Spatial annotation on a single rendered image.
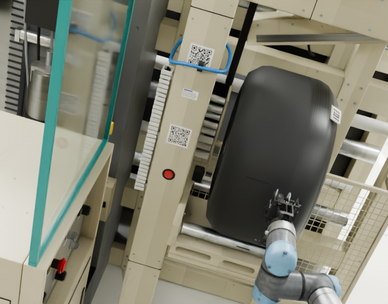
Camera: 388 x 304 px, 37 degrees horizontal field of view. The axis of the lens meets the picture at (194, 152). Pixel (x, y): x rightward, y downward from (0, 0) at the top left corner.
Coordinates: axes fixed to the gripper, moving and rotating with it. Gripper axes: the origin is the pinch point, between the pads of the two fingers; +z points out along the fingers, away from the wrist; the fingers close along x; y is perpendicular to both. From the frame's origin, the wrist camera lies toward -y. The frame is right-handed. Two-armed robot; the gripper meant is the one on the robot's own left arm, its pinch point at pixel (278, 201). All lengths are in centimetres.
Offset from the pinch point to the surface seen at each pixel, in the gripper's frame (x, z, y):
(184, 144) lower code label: 31.9, 22.9, -1.5
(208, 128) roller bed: 26, 66, -11
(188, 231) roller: 22.2, 18.8, -31.1
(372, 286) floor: -93, 138, -108
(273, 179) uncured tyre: 3.1, 2.1, 5.4
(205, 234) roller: 16.2, 19.0, -30.6
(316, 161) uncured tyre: -7.3, 5.7, 13.3
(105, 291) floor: 52, 76, -115
